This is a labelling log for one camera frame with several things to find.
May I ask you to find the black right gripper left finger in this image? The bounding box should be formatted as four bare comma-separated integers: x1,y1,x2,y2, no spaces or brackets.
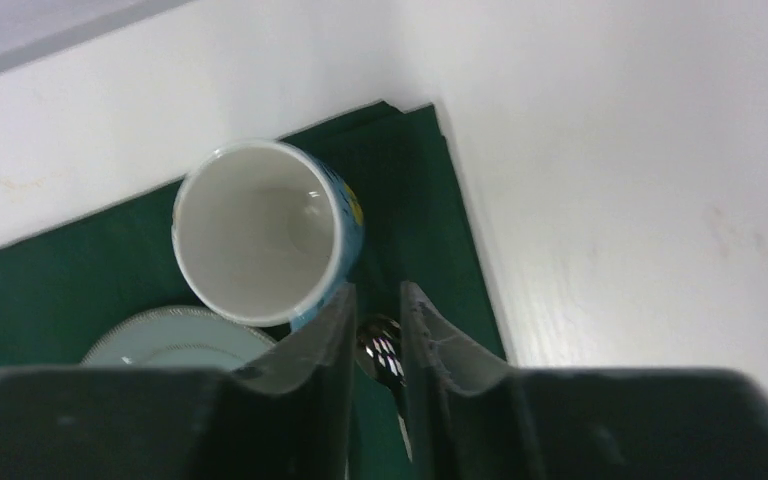
0,284,357,479

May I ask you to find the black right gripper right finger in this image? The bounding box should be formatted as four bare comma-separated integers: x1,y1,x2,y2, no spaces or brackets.
401,281,768,479

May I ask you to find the black spoon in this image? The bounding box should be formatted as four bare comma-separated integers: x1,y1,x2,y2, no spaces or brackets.
355,314,413,461

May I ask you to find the teal ceramic dinner plate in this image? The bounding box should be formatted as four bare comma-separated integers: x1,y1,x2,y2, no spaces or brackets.
81,306,276,371

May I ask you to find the blue ceramic mug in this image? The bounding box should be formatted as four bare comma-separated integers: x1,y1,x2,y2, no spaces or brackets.
171,140,365,330

